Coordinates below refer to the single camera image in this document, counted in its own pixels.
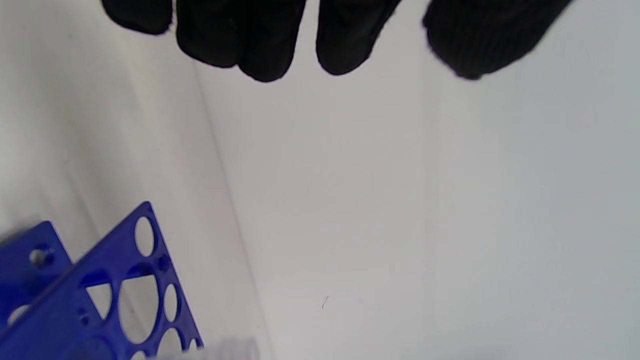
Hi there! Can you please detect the blue test tube rack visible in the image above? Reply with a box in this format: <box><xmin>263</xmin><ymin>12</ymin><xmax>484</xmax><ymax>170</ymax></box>
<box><xmin>0</xmin><ymin>201</ymin><xmax>205</xmax><ymax>360</ymax></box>

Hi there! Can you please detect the person's left hand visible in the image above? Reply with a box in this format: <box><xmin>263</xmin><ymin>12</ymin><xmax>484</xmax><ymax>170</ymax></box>
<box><xmin>100</xmin><ymin>0</ymin><xmax>576</xmax><ymax>83</ymax></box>

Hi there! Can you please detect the clear test tube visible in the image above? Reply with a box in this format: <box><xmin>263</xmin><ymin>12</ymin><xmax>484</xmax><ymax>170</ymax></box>
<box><xmin>200</xmin><ymin>337</ymin><xmax>261</xmax><ymax>360</ymax></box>

